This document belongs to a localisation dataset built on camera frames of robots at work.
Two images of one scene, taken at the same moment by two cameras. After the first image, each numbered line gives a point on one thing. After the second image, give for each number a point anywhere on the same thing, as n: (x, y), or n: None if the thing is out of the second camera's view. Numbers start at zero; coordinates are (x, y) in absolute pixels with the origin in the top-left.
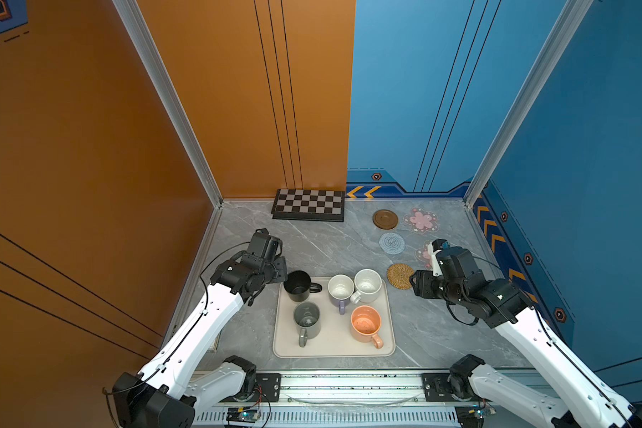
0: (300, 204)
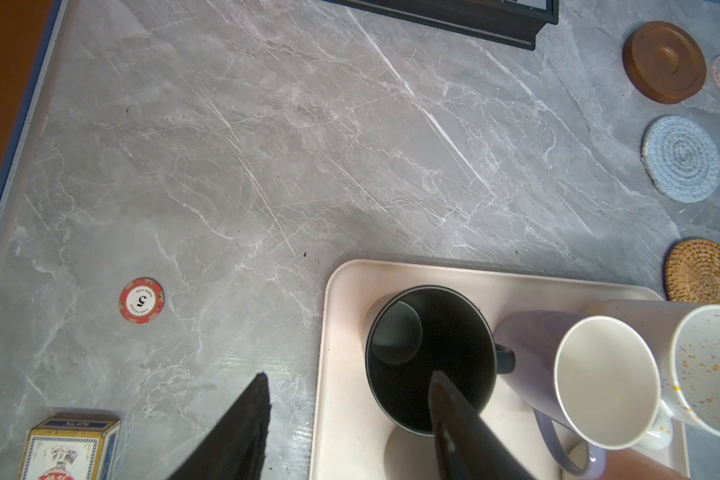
0: (517, 23)
